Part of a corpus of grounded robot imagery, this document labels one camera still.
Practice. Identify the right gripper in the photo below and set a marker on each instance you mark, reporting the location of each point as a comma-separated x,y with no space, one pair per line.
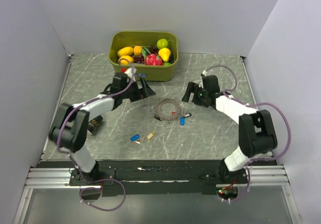
192,88

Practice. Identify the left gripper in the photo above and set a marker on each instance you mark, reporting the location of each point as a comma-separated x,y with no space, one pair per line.
145,91

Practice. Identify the blue key tag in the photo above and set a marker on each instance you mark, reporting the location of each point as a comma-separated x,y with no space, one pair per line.
135,139
182,121

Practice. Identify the yellow key tag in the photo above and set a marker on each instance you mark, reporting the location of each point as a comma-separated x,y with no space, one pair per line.
147,137

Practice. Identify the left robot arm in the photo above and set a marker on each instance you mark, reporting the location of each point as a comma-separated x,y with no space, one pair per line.
70,125

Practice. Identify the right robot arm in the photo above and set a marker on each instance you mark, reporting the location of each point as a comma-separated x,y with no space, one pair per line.
256,133

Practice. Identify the dark red grapes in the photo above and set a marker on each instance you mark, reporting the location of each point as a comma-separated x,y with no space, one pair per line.
139,59

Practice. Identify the pink dragon fruit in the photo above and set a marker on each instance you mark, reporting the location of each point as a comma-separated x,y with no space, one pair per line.
153,60

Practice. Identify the lower yellow mango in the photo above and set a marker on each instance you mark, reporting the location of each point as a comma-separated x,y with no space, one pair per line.
125,60

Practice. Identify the yellow mango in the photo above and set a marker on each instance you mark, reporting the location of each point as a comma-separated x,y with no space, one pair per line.
125,60
126,51

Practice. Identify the orange fruit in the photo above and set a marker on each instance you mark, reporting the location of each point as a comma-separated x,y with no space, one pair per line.
137,50

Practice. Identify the yellow pear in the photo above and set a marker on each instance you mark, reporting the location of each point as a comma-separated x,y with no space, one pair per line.
165,54

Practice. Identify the blue key tag on table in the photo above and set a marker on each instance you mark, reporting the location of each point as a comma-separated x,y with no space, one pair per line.
135,139

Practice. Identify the upper yellow mango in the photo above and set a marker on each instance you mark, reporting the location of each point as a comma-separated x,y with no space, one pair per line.
126,51

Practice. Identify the green apple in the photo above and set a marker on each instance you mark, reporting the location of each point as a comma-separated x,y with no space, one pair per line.
162,43

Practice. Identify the olive green plastic basket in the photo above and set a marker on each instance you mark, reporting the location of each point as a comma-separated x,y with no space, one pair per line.
147,40

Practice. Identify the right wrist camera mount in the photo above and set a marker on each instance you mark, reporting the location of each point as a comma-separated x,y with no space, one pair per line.
203,74

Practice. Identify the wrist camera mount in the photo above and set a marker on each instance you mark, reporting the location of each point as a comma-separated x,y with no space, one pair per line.
203,74
130,72

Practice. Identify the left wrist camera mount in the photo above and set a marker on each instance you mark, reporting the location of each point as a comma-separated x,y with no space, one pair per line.
130,72

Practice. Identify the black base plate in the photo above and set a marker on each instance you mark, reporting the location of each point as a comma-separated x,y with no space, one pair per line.
115,177

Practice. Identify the aluminium rail frame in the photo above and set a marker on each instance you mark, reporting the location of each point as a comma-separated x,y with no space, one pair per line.
55,178

